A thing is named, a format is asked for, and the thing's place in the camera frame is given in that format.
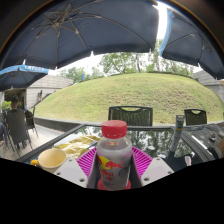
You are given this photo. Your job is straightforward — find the grey wooden building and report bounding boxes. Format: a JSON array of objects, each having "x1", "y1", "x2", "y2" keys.
[{"x1": 3, "y1": 74, "x2": 74, "y2": 111}]

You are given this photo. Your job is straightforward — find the red-capped silver drink bottle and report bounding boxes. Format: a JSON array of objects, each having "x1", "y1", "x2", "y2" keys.
[{"x1": 96, "y1": 119, "x2": 133, "y2": 191}]

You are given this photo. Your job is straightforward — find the grey building with sloped roof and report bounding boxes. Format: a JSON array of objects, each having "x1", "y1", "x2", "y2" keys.
[{"x1": 193, "y1": 69, "x2": 224, "y2": 103}]

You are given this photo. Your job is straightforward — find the navy parasol with pale edge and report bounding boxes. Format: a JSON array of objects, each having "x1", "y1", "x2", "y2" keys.
[{"x1": 159, "y1": 8, "x2": 224, "y2": 80}]

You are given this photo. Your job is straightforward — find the large navy parasol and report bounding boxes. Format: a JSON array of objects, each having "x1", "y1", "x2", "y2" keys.
[{"x1": 0, "y1": 0, "x2": 160, "y2": 71}]

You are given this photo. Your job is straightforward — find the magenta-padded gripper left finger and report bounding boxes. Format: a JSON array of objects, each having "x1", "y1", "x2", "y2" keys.
[{"x1": 53, "y1": 146, "x2": 101, "y2": 190}]

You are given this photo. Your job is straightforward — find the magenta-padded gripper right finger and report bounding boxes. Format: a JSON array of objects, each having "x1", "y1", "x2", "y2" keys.
[{"x1": 128, "y1": 146, "x2": 175, "y2": 190}]

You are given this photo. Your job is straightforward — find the navy parasol with blue band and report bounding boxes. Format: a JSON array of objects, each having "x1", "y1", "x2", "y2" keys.
[{"x1": 0, "y1": 64, "x2": 50, "y2": 92}]

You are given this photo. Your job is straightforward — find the green trees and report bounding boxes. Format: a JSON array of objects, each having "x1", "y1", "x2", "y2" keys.
[{"x1": 58, "y1": 39, "x2": 195, "y2": 84}]

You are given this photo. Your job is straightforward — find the person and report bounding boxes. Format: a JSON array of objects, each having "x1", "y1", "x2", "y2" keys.
[
  {"x1": 0, "y1": 113, "x2": 9, "y2": 148},
  {"x1": 8, "y1": 94, "x2": 30, "y2": 118}
]

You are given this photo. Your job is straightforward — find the cream cup with yellow handle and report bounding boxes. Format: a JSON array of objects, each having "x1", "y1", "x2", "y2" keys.
[{"x1": 30, "y1": 148, "x2": 68, "y2": 174}]

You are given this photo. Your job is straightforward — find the black woven garden chair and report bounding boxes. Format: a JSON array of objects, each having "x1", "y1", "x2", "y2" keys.
[
  {"x1": 107, "y1": 105, "x2": 154, "y2": 127},
  {"x1": 183, "y1": 108, "x2": 208, "y2": 126}
]

